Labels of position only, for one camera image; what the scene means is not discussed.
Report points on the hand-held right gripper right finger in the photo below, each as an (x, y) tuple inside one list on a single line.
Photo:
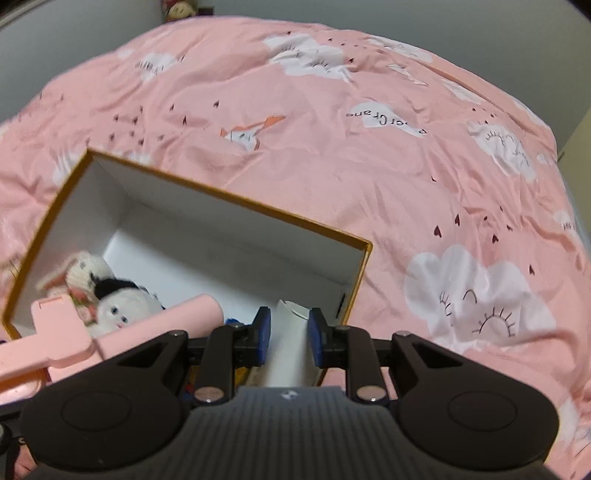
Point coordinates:
[(316, 337)]

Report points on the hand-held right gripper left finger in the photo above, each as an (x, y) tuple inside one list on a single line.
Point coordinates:
[(263, 337)]

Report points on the white rectangular box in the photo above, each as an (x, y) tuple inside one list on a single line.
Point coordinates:
[(288, 350)]

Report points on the blue duck plush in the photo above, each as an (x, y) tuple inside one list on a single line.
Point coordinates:
[(233, 320)]

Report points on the orange cardboard box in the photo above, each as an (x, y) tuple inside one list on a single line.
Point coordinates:
[(207, 230)]

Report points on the white plush bunny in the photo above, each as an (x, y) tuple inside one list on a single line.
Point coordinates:
[(120, 309)]

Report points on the crochet bunny doll yellow dress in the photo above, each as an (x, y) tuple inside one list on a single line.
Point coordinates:
[(81, 270)]

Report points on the pink phone holder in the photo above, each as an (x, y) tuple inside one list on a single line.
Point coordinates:
[(60, 332)]

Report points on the pink printed blanket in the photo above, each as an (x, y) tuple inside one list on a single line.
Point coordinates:
[(369, 161)]

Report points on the cream door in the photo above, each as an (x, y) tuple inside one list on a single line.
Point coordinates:
[(579, 143)]

